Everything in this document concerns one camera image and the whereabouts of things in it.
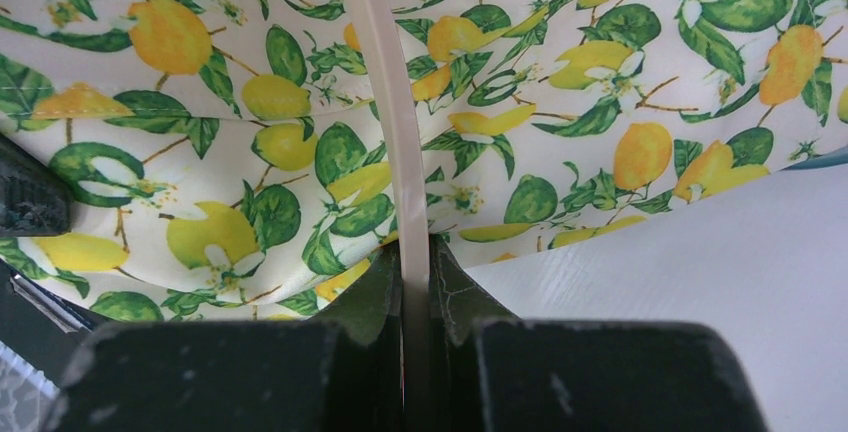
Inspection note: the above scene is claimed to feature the teal plastic basket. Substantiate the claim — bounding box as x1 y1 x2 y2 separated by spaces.
788 147 848 170

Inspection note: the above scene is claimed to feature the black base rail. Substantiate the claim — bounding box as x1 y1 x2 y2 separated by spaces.
1 263 108 385

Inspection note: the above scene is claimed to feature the beige wooden hanger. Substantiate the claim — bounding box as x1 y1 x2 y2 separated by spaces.
343 0 437 431

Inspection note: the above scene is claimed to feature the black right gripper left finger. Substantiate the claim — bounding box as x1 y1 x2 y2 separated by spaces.
42 245 403 431

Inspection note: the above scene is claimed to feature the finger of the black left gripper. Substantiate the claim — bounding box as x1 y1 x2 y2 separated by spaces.
1 137 73 238

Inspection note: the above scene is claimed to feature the yellow patterned cloth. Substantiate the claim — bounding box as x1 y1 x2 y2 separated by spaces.
1 0 847 321

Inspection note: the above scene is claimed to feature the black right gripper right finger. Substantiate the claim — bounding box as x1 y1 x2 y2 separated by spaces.
429 236 767 431

